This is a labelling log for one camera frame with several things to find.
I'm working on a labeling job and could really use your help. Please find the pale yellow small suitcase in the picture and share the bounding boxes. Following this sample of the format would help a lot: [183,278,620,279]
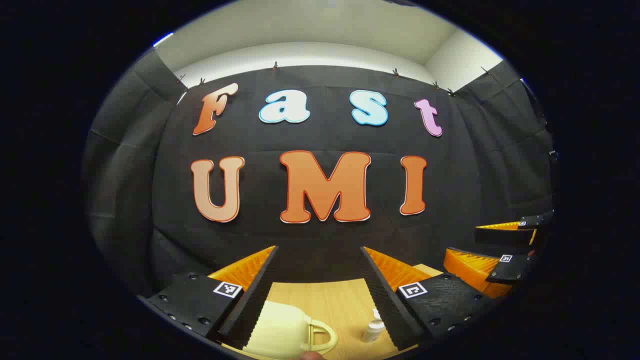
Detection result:
[242,300,338,360]

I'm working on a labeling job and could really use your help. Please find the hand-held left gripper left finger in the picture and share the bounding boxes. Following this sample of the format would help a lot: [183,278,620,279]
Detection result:
[137,245,280,351]

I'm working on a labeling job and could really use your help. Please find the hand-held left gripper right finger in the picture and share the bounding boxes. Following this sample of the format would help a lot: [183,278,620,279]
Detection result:
[360,246,501,351]

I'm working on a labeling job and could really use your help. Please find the white pump bottle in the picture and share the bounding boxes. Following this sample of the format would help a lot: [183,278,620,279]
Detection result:
[361,308,386,343]

